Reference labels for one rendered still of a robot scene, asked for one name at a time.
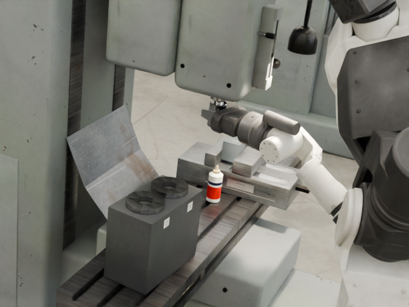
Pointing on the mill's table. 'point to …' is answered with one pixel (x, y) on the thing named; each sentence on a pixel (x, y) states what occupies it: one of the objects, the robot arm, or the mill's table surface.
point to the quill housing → (218, 47)
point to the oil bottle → (214, 186)
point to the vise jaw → (248, 162)
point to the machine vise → (274, 197)
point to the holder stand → (152, 232)
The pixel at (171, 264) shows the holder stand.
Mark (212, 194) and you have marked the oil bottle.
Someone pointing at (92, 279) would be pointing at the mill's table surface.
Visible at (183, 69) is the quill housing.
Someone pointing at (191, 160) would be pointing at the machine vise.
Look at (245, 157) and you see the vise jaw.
